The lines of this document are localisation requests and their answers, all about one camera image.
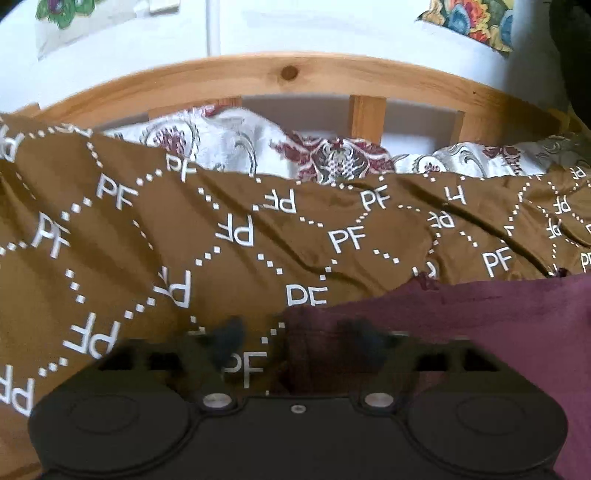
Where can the colourful landscape wall poster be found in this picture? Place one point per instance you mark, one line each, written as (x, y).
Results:
(461, 18)

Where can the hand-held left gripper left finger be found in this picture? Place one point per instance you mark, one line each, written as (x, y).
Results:
(229, 339)

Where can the black padded jacket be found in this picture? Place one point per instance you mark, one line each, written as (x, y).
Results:
(577, 46)

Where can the maroon long-sleeve sweater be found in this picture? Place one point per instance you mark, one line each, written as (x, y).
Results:
(508, 323)

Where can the white floral satin bedsheet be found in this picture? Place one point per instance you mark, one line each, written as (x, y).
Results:
(323, 152)

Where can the wooden bed frame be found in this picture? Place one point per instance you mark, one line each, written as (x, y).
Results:
(323, 69)

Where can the blond cartoon character wall poster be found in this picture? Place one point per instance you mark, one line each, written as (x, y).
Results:
(69, 11)

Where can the brown patterned striped blanket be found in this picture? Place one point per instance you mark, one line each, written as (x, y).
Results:
(138, 230)

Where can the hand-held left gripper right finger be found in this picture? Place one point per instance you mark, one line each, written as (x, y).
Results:
(364, 339)

